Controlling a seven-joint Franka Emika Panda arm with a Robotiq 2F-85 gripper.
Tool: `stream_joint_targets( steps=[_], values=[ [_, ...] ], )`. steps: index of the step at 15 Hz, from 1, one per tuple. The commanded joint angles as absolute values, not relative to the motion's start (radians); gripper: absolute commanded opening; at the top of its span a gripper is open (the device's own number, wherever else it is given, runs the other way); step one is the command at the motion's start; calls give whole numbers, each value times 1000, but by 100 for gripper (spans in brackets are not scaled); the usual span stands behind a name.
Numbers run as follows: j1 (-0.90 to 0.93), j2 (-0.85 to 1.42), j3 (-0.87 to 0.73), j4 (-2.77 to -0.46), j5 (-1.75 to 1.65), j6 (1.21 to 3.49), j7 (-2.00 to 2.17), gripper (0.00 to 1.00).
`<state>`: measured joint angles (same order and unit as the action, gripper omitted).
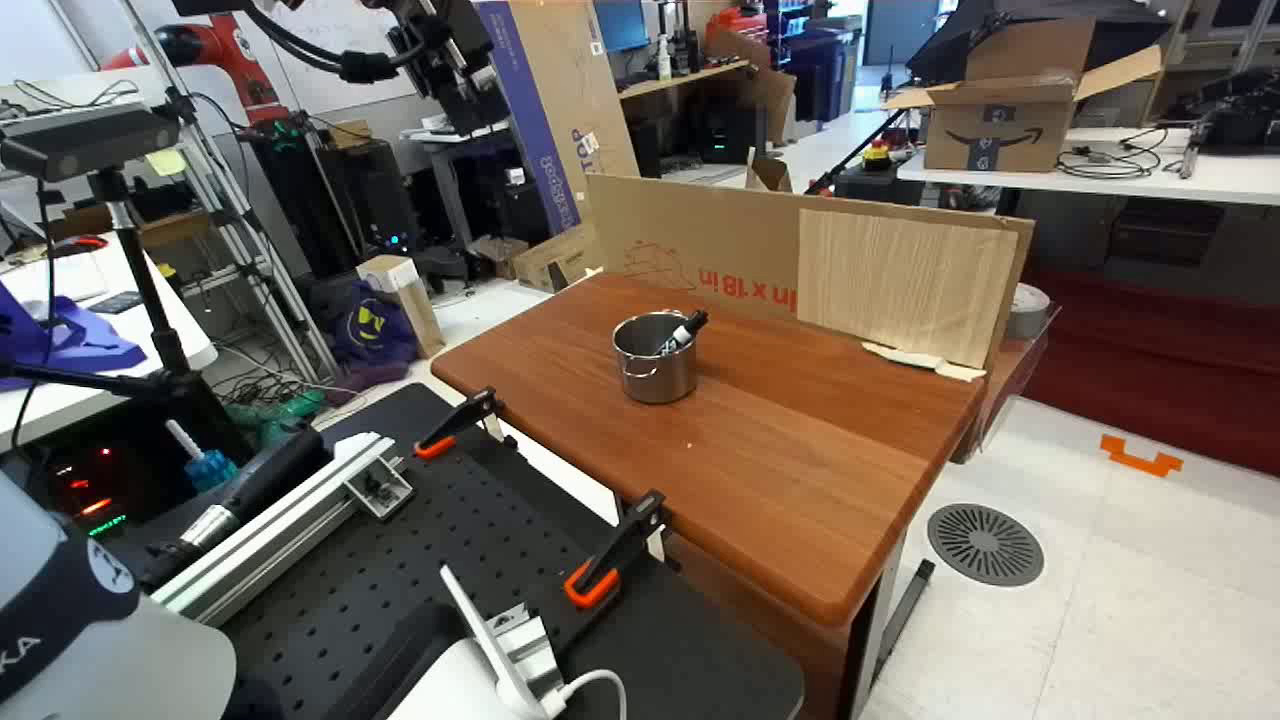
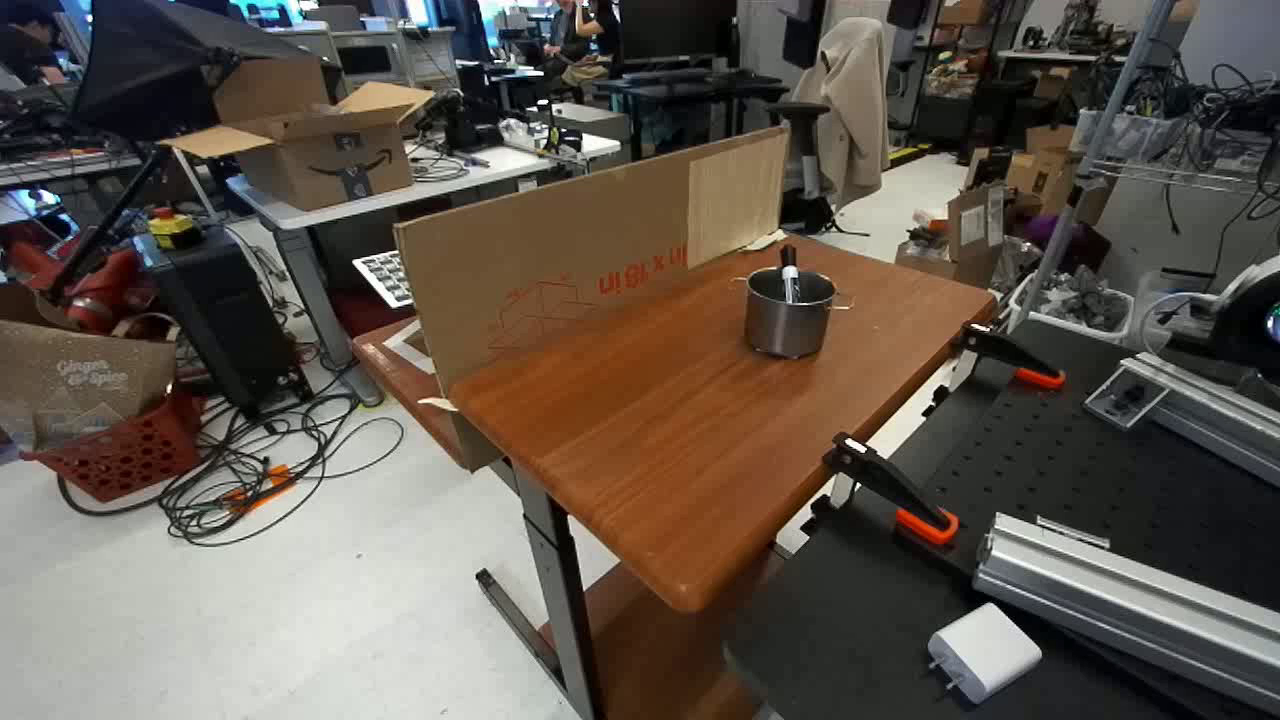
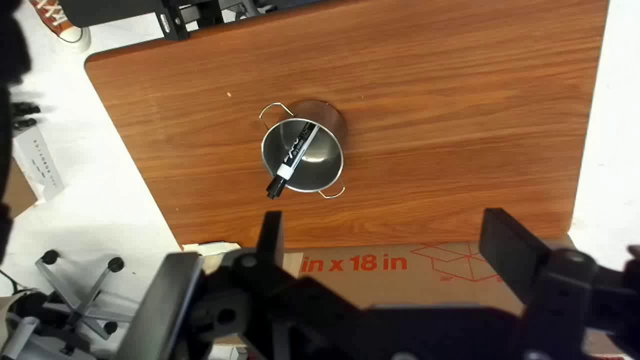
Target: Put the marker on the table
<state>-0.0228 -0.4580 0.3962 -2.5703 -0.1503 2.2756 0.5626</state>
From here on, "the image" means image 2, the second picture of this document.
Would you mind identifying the brown cardboard panel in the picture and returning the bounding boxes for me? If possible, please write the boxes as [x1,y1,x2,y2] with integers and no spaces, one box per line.
[391,151,698,400]

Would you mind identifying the stainless steel pot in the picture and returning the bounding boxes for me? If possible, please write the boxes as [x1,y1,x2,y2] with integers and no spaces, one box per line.
[732,265,853,363]

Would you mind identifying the white framed card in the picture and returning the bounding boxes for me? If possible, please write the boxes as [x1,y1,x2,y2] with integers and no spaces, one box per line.
[381,318,443,380]

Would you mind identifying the grey metal table leg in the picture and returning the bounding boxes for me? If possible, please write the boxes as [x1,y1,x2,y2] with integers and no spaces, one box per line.
[470,458,613,720]

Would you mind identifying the wooden lower shelf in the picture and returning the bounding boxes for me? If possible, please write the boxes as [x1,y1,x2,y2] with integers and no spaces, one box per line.
[347,318,502,477]

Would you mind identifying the black stool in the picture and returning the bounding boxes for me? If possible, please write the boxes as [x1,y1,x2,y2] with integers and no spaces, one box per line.
[764,96,838,239]

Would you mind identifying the checkered calibration board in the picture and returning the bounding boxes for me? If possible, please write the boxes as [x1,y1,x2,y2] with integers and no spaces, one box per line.
[347,246,420,318]

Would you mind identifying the black background desk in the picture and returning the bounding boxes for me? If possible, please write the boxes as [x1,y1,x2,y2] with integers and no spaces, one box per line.
[587,67,792,164]

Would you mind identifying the orange black bar clamp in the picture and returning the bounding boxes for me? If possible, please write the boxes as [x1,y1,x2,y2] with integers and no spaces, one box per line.
[825,431,964,558]
[959,319,1072,398]

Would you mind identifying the grey work table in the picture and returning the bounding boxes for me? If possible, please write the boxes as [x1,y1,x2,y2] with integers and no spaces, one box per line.
[223,140,561,409]

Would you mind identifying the dark monitor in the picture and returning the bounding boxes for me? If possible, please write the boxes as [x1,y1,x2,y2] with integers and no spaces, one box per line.
[613,0,739,78]

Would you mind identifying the beige jacket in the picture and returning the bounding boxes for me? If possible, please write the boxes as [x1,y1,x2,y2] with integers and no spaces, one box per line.
[783,14,895,211]

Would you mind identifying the small cardboard box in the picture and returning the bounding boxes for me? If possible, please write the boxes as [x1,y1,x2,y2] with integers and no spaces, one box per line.
[944,179,1015,291]

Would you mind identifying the open cardboard box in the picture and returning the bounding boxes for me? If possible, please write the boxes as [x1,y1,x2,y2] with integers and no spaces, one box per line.
[156,51,439,215]

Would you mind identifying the black equipment case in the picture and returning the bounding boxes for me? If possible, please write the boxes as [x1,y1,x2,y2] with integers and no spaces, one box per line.
[129,228,306,420]

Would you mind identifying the white parts tray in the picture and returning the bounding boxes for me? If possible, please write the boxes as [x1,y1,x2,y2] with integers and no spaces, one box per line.
[1008,267,1141,348]

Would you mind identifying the black perforated breadboard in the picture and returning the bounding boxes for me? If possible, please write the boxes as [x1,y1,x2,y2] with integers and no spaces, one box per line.
[723,318,1280,720]

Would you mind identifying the white power adapter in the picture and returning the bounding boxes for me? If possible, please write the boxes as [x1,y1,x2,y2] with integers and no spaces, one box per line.
[922,600,1049,710]

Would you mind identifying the small grey metal plate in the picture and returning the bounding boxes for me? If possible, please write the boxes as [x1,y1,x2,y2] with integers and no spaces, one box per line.
[1081,363,1176,438]

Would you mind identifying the yellow red emergency stop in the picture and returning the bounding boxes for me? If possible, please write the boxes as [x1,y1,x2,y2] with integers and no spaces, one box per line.
[138,205,209,257]

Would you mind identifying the slanted metal pole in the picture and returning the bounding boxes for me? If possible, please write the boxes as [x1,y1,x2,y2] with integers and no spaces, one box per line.
[1008,0,1178,342]

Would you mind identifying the red plastic crate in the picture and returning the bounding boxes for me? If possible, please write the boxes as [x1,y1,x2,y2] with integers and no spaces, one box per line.
[27,387,213,510]

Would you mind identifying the red machine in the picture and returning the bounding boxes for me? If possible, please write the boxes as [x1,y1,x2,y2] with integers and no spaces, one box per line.
[2,219,158,342]

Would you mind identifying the black photo umbrella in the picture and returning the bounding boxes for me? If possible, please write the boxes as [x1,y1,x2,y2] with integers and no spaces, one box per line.
[64,0,318,143]

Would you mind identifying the brown paper bag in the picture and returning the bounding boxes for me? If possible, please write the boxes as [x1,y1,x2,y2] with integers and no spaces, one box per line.
[0,309,183,459]

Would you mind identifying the black floor cables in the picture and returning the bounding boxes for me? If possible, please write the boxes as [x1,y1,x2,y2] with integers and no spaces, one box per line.
[55,380,412,551]

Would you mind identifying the long aluminium extrusion rail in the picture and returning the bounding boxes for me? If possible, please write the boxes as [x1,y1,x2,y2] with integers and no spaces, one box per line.
[969,510,1280,720]

